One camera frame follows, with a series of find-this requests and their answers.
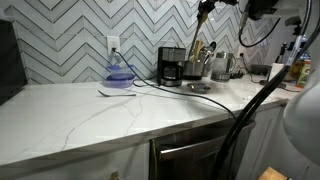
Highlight glass electric kettle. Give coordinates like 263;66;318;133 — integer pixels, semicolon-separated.
210;50;237;83

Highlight black toaster oven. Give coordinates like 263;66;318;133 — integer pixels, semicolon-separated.
0;18;29;107

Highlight large purple-lidded plastic container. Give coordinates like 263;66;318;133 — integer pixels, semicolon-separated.
102;73;137;90

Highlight small purple-lidded plastic container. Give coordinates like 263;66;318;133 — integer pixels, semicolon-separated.
106;64;135;76

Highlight green Gatorade container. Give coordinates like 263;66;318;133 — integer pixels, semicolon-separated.
295;59;312;89

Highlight thin black appliance cable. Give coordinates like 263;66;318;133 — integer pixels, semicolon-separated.
240;53;268;85

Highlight grey lower cabinet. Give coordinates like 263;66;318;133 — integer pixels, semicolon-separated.
234;104;294;180

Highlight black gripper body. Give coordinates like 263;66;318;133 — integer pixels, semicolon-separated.
197;0;239;14

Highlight steel tongs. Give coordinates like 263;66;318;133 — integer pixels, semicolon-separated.
200;46;214;65

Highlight steel utensil holder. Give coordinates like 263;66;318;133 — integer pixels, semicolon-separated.
183;59;206;81

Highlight black kitchen utensil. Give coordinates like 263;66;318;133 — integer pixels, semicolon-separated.
208;41;218;54

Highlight stainless steel dishwasher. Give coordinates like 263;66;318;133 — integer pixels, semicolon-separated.
148;114;258;180

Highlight black coffee maker cord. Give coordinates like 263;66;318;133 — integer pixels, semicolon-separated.
132;77;160;89

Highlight black steel coffee maker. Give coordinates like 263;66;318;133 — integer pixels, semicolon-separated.
156;46;187;88

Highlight white lower cabinet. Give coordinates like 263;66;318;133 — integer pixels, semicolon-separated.
0;142;152;180

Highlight wooden stool corner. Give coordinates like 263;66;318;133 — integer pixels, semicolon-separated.
257;166;292;180

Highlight steel bowl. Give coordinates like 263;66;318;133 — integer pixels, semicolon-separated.
186;82;212;95

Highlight flat wooden spatula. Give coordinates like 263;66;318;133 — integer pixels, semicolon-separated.
194;39;205;63

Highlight black camera on stand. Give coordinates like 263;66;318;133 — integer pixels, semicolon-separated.
284;14;305;66

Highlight white wall outlet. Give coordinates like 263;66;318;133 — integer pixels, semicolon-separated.
106;35;121;56
237;45;247;58

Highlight long-handled wooden spoon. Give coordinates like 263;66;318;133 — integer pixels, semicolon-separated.
187;12;210;63

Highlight dark green power cable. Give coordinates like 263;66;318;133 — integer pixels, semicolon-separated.
111;48;238;120

